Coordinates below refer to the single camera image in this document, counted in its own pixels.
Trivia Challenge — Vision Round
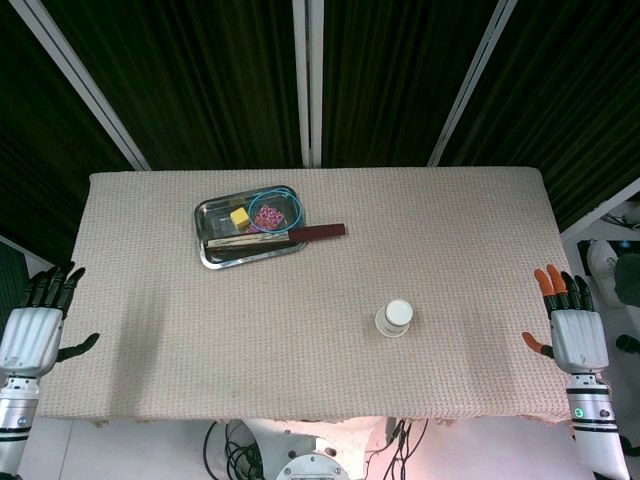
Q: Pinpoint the right orange-tipped robot hand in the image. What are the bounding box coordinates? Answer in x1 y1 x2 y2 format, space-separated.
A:
521 263 610 375

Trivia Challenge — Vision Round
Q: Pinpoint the left black-fingered robot hand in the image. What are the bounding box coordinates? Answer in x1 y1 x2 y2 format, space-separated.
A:
0 266 101 379

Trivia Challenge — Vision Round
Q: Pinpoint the white paper cup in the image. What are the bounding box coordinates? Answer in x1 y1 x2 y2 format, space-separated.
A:
374 298 414 339

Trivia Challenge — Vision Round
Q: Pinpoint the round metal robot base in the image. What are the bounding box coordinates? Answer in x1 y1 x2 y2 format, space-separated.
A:
276 439 347 480

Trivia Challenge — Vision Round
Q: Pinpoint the dark green curtain panel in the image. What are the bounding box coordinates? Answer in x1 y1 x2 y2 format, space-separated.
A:
319 0 501 169
444 0 640 234
0 0 137 261
42 0 306 171

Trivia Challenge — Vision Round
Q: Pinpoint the rectangular metal tray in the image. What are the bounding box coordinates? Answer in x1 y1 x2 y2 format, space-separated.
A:
194 184 308 271

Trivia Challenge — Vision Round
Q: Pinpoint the pink woven tablecloth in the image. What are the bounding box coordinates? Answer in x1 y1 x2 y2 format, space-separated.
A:
37 167 576 427

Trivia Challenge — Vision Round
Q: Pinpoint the white robot torso cover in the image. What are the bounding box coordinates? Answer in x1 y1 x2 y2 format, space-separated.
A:
239 417 396 480

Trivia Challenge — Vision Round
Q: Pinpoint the pink bead cluster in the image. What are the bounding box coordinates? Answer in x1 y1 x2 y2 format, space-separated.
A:
251 203 285 233

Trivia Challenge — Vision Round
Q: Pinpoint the white screen frame post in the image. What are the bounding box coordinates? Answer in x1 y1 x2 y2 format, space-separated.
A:
559 177 640 244
9 0 151 172
427 0 519 168
292 0 325 169

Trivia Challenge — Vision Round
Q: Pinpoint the black cable bundle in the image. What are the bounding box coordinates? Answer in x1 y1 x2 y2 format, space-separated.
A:
203 419 269 480
382 417 432 480

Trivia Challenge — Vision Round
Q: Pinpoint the closed fan dark red handle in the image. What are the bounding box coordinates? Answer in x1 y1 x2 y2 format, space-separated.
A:
205 223 347 250

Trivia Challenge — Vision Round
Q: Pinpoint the blue cable loop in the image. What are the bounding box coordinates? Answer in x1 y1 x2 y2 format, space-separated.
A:
248 187 305 235

